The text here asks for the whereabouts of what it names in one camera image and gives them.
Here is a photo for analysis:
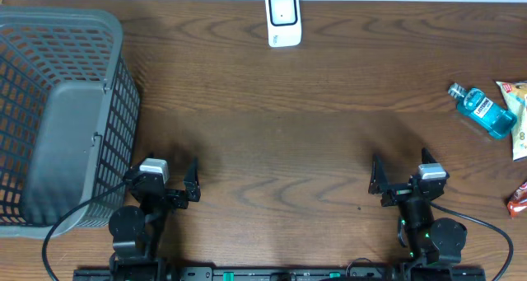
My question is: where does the yellow chip snack bag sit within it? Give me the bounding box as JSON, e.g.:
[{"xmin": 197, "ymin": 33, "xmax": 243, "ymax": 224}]
[{"xmin": 497, "ymin": 81, "xmax": 526, "ymax": 162}]

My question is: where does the white barcode scanner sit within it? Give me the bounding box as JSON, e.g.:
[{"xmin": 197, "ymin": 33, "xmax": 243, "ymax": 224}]
[{"xmin": 265, "ymin": 0, "xmax": 302, "ymax": 48}]

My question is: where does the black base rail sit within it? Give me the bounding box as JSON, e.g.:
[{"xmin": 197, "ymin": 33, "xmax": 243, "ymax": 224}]
[{"xmin": 72, "ymin": 265, "xmax": 486, "ymax": 281}]

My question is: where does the blue mouthwash bottle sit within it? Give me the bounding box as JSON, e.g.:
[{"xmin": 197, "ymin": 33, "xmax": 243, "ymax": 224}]
[{"xmin": 448, "ymin": 83, "xmax": 517, "ymax": 139}]

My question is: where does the red white snack bar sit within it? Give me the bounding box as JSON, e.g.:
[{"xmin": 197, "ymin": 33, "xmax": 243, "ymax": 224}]
[{"xmin": 506, "ymin": 182, "xmax": 527, "ymax": 218}]

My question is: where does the grey plastic lattice basket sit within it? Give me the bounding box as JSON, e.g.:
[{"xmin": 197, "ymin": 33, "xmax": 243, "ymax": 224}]
[{"xmin": 1, "ymin": 6, "xmax": 140, "ymax": 239}]

